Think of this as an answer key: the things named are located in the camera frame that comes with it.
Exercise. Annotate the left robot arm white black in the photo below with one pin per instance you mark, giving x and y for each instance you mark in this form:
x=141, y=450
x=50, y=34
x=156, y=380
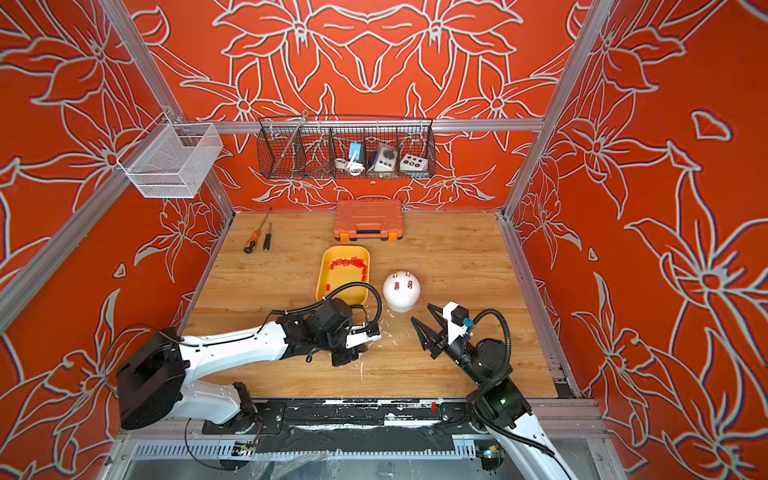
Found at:
x=165, y=376

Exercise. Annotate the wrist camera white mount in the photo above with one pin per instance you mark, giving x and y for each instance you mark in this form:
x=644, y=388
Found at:
x=458, y=323
x=360, y=336

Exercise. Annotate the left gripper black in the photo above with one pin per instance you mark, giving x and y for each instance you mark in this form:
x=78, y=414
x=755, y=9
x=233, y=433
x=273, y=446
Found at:
x=349, y=356

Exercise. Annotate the black handled screwdriver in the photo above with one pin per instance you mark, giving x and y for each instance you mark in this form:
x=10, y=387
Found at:
x=268, y=238

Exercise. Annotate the orange tool case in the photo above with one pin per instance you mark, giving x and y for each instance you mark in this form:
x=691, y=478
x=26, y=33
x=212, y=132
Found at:
x=369, y=219

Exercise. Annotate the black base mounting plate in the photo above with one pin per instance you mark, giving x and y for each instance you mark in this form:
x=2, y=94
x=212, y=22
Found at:
x=365, y=425

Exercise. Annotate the white dome screw fixture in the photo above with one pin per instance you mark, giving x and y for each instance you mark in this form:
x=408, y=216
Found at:
x=404, y=299

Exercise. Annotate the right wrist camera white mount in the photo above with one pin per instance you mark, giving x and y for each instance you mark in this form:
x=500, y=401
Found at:
x=458, y=323

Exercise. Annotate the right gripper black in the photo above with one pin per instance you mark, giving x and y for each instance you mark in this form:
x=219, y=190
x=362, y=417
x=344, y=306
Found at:
x=442, y=346

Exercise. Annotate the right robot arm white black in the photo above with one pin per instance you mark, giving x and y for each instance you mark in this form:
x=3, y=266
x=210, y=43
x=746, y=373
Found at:
x=497, y=404

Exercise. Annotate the white round dial device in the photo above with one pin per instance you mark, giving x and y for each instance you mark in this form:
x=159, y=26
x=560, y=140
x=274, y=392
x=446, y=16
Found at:
x=385, y=159

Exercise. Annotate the orange handled screwdriver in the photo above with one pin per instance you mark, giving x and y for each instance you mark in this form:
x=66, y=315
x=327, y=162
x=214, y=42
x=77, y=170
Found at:
x=253, y=240

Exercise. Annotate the black wire wall basket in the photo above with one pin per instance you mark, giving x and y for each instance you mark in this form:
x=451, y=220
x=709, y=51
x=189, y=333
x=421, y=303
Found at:
x=308, y=147

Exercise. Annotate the clear acrylic wall box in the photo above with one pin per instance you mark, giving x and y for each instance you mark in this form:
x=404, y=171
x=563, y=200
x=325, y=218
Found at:
x=172, y=161

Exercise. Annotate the yellow plastic tray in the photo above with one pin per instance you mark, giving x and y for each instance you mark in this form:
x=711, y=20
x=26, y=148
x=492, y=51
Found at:
x=334, y=252

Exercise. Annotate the blue white small box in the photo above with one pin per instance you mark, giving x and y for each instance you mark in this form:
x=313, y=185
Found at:
x=355, y=153

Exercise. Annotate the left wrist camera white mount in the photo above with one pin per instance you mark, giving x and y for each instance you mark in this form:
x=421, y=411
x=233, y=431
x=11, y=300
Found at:
x=360, y=336

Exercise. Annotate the white button box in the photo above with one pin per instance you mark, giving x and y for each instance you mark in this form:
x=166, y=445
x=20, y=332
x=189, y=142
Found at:
x=412, y=164

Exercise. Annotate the red sleeves pile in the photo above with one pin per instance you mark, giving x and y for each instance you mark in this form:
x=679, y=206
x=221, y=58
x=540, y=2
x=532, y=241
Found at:
x=352, y=269

